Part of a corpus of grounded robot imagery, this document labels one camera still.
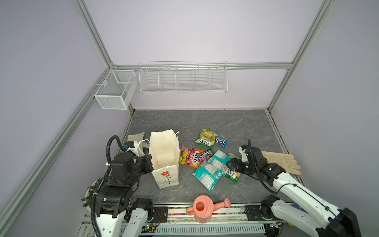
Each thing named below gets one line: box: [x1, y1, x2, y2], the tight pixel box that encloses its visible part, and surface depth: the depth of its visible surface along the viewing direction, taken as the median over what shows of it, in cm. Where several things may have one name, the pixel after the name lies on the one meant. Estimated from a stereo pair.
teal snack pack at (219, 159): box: [207, 149, 232, 171], surface depth 91 cm
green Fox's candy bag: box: [194, 128, 219, 150], surface depth 101 cm
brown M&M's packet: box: [196, 149, 214, 162], surface depth 94 cm
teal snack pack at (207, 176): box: [190, 162, 225, 193], surface depth 84 cm
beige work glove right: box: [261, 151, 302, 176], surface depth 94 cm
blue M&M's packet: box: [214, 137, 228, 149], surface depth 101 cm
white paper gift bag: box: [148, 129, 181, 190], surface depth 75 cm
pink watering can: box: [186, 195, 231, 224], surface depth 68 cm
